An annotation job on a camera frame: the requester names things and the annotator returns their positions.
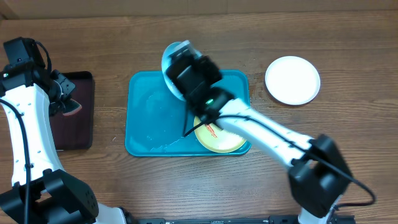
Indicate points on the black rectangular water tray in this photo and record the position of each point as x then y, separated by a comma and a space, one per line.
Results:
76, 131

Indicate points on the white plate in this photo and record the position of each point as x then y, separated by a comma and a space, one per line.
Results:
292, 80

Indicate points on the green rimmed yellow plate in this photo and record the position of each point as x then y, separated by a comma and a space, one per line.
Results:
218, 140

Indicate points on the teal plastic serving tray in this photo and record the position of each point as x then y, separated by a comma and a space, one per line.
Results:
156, 120

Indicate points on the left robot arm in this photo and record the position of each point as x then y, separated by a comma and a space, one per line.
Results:
42, 191

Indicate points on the light blue plate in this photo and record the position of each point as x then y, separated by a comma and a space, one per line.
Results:
167, 61

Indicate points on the pink and green sponge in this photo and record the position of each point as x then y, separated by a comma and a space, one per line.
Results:
71, 107

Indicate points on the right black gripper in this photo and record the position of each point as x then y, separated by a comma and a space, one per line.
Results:
212, 69

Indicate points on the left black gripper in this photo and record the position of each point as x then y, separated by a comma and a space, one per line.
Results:
68, 86

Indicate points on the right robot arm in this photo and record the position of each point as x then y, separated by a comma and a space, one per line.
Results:
318, 175

